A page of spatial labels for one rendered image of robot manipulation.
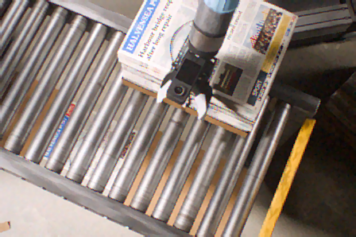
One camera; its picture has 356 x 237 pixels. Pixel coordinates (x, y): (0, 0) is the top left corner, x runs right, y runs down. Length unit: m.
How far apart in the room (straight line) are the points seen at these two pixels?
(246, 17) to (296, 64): 1.14
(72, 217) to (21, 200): 0.23
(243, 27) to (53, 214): 1.27
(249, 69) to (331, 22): 1.09
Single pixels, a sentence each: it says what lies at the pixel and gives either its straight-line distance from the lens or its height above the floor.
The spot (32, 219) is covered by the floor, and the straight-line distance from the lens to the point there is 2.29.
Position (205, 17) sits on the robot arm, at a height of 1.26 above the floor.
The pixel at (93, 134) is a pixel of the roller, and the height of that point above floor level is 0.80.
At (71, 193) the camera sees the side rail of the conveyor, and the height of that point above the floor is 0.80.
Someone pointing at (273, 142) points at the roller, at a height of 0.80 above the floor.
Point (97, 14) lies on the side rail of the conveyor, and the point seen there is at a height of 0.80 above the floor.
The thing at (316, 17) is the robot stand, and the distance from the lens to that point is 2.33.
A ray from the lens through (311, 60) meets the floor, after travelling 2.50.
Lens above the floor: 2.22
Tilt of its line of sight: 75 degrees down
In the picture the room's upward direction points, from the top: 7 degrees clockwise
